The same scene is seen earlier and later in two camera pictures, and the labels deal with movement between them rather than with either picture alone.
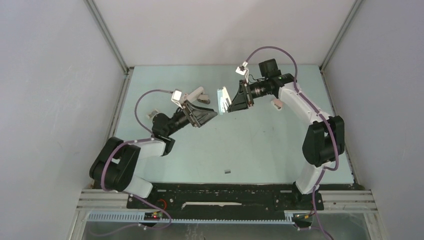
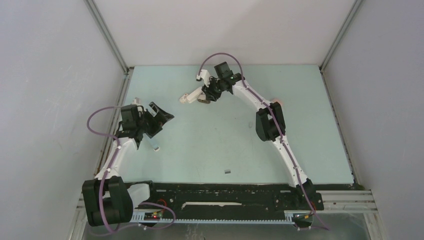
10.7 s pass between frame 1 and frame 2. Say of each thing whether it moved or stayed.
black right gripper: moved
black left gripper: moved
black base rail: stayed
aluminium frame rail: stayed
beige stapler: stayed
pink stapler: stayed
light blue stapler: moved
